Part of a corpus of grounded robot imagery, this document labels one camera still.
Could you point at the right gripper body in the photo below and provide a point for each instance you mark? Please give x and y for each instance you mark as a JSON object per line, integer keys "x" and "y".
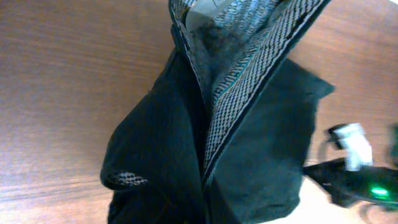
{"x": 372, "y": 184}

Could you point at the black shorts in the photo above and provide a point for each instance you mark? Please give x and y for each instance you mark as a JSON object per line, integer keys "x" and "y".
{"x": 160, "y": 160}

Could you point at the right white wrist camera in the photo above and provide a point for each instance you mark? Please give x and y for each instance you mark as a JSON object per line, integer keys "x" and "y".
{"x": 351, "y": 137}

